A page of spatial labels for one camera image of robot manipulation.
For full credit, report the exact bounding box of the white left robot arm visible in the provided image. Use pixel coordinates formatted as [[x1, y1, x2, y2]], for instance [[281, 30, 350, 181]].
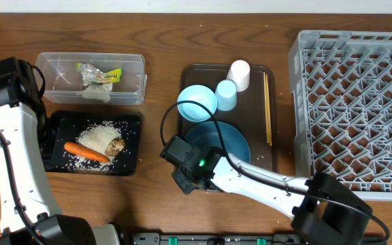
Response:
[[0, 89, 122, 244]]

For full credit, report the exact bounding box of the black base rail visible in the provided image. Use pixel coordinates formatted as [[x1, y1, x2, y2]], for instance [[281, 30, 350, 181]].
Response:
[[129, 233, 307, 245]]

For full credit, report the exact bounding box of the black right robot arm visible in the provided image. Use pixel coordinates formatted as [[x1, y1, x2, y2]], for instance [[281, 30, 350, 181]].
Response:
[[161, 147, 372, 244]]

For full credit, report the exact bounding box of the white napkin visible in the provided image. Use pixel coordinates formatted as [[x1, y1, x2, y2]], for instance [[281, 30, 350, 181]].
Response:
[[80, 83, 113, 103]]

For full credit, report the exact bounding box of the white rice pile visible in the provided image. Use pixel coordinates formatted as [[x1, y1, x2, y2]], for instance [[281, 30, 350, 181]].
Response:
[[63, 120, 133, 175]]

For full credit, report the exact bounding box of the dark brown serving tray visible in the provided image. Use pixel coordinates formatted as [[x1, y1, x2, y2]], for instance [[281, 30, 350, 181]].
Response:
[[178, 64, 278, 172]]

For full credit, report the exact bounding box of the orange carrot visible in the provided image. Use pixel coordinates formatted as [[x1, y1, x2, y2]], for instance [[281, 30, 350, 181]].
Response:
[[64, 142, 110, 163]]

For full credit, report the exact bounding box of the brown food scrap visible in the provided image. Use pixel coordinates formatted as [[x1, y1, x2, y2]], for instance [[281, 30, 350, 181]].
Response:
[[105, 137, 126, 157]]

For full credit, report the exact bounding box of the clear plastic bin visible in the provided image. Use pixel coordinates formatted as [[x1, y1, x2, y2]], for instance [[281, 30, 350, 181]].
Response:
[[34, 52, 147, 105]]

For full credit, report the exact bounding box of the light blue plastic bowl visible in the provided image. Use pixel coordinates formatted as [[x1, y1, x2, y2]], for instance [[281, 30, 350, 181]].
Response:
[[178, 85, 218, 123]]

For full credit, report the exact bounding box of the dark blue plate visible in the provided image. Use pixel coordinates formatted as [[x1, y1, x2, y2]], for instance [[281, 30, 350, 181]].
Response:
[[184, 121, 251, 163]]

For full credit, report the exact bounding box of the grey dishwasher rack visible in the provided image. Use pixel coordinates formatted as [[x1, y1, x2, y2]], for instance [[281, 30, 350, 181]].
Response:
[[288, 30, 392, 201]]

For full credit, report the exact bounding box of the yellow green snack wrapper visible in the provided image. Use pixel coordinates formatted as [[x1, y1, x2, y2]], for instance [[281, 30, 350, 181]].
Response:
[[76, 63, 123, 86]]

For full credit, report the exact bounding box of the light blue plastic cup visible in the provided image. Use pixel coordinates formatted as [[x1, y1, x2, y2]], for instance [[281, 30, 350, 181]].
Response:
[[215, 80, 237, 112]]

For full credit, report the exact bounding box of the black food waste tray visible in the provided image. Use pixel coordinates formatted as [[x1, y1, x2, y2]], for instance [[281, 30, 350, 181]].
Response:
[[44, 111, 142, 176]]

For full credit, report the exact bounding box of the wooden chopstick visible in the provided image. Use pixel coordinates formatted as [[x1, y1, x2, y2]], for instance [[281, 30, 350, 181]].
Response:
[[267, 75, 273, 145], [263, 72, 272, 146]]

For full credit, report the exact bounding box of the pink plastic cup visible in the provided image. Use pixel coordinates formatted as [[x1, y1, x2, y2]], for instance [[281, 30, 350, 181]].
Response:
[[227, 60, 250, 92]]

